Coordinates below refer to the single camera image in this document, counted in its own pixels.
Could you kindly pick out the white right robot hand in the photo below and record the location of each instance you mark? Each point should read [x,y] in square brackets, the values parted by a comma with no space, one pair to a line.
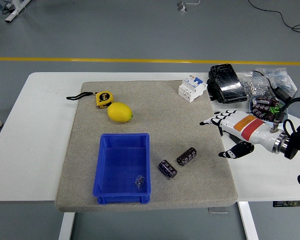
[250,127]

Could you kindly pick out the blue plastic box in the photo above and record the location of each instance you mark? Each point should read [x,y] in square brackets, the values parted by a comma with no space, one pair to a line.
[122,160]

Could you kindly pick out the clear bag of blue parts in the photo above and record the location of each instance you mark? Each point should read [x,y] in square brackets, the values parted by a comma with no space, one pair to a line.
[277,75]

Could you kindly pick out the dark cylindrical battery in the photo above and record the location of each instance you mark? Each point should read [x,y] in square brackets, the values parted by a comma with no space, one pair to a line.
[167,169]
[186,156]

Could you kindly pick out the yellow lemon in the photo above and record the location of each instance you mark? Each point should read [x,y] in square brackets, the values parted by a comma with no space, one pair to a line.
[120,112]

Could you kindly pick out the black power adapter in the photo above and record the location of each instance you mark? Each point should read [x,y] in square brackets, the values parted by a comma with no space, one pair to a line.
[282,92]

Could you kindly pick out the yellow tape measure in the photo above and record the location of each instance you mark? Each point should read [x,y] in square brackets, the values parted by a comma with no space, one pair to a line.
[104,98]

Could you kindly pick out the white circuit breaker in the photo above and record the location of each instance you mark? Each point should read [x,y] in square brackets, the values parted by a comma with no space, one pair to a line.
[190,90]

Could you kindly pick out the black cracked phone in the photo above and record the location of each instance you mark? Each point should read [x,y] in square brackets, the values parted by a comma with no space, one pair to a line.
[228,80]

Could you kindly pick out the silver floor bracket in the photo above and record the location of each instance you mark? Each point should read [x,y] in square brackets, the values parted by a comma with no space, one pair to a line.
[181,7]

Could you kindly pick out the white table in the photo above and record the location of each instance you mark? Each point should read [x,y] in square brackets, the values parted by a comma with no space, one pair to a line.
[40,150]

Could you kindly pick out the small clear plastic bag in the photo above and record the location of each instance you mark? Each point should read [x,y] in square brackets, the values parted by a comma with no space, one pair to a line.
[139,182]

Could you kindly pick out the grey-brown mat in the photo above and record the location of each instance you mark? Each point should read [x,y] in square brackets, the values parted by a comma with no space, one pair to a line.
[165,120]

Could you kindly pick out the clear bag of nuts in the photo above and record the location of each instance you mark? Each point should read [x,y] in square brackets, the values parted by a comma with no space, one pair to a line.
[252,86]

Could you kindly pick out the light blue bowl of batteries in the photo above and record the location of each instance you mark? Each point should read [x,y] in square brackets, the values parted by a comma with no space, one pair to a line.
[262,107]

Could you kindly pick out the metal bracket under table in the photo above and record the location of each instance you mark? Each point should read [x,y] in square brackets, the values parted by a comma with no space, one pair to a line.
[217,211]

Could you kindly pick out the white stand frame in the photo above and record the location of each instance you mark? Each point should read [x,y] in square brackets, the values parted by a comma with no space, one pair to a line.
[13,11]

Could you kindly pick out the black case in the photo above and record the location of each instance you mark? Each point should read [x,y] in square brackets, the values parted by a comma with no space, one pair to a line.
[211,86]

